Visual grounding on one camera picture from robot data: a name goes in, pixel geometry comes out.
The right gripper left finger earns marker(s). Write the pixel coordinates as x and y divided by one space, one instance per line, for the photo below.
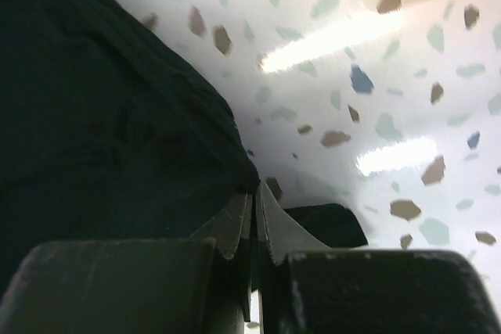
201 284

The black t shirt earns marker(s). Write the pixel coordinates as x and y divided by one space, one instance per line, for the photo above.
106 133

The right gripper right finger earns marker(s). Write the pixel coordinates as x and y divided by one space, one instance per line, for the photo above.
306 287

